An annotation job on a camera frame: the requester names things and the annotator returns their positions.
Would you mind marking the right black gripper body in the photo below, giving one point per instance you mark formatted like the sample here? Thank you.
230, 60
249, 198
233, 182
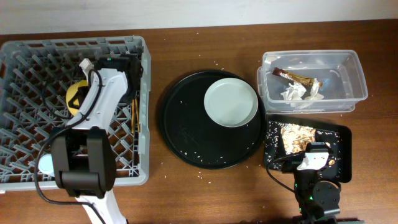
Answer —
292, 163

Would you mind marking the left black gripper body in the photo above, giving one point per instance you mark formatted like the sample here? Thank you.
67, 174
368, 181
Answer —
85, 89

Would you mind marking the yellow bowl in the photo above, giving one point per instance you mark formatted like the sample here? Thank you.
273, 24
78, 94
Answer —
70, 92

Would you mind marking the blue plastic cup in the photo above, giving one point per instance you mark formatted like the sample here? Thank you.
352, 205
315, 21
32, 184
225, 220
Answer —
46, 165

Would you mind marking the brown coffee sachet wrapper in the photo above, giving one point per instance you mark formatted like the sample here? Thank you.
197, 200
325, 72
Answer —
291, 76

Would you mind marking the grey round plate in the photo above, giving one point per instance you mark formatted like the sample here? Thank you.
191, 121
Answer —
231, 102

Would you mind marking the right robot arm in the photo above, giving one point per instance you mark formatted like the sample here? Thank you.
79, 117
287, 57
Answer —
318, 199

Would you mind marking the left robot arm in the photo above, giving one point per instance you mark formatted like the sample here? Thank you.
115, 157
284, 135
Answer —
83, 162

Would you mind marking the grey plastic dishwasher rack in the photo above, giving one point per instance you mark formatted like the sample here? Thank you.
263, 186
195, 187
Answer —
35, 75

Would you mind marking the clear plastic waste bin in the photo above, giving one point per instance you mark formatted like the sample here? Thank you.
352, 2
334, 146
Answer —
339, 71

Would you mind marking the food scraps pile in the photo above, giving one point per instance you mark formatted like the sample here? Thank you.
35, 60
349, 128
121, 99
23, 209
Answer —
295, 139

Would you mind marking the black rectangular tray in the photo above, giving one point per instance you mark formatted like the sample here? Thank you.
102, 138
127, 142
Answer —
337, 136

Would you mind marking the crumpled white tissue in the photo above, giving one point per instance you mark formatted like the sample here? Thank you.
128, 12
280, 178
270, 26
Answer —
296, 91

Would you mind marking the round black tray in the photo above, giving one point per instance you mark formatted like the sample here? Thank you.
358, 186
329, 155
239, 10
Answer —
194, 137

